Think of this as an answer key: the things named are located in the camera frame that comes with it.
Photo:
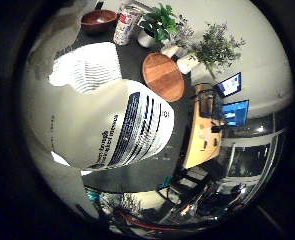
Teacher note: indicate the white striped cloth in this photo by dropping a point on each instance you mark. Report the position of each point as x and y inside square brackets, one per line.
[87, 66]

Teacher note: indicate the round wooden board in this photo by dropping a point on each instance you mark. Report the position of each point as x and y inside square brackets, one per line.
[163, 76]

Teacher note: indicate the wooden desk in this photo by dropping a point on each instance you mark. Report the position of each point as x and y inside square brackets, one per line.
[202, 143]

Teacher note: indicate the small dried plant white pot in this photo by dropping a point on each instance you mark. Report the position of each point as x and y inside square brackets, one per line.
[173, 46]

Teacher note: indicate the large blue computer monitor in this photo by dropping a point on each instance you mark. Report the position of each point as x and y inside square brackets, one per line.
[236, 113]

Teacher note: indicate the small tilted computer screen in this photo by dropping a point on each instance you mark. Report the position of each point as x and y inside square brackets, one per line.
[230, 85]

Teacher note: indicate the printed drink can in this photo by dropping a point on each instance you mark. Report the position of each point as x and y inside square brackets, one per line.
[126, 26]

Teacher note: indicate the green leafy plant white pot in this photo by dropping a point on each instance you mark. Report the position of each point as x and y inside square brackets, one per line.
[158, 23]

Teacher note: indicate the lavender plant white pot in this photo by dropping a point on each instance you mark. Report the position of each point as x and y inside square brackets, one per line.
[215, 48]

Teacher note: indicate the brown bowl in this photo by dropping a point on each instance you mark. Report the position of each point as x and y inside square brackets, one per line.
[98, 20]

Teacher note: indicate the black metal frame chair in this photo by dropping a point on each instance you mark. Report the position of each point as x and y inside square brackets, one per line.
[187, 183]

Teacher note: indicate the dark glass door frame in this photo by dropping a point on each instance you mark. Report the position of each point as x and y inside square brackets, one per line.
[248, 160]

